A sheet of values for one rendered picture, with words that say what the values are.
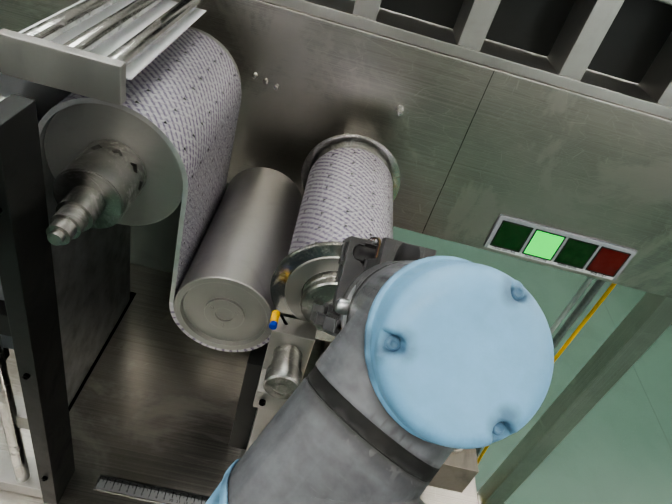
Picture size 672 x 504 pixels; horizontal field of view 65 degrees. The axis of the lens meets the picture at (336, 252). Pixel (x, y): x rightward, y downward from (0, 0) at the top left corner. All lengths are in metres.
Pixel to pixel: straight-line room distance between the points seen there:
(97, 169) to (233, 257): 0.20
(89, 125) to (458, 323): 0.43
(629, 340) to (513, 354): 1.25
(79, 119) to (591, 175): 0.73
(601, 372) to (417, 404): 1.33
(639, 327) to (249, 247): 1.03
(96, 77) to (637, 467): 2.41
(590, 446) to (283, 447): 2.30
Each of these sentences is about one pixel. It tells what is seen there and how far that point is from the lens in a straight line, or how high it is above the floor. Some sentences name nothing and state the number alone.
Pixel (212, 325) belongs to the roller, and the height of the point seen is 1.15.
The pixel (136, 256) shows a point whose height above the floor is 0.92.
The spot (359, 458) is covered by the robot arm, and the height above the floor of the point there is 1.45.
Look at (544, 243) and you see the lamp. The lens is 0.98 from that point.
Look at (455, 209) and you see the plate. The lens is 0.92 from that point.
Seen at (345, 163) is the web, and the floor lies 1.31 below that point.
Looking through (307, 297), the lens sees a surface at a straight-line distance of 0.57.
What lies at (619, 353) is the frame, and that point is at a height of 0.84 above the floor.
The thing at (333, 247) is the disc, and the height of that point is 1.32.
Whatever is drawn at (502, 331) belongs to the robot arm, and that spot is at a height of 1.52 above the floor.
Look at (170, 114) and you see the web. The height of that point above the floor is 1.40.
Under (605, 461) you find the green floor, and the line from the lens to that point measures 2.50.
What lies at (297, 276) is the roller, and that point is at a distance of 0.58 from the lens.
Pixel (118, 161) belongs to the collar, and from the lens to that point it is 0.54.
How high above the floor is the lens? 1.65
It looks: 37 degrees down
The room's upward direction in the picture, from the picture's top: 18 degrees clockwise
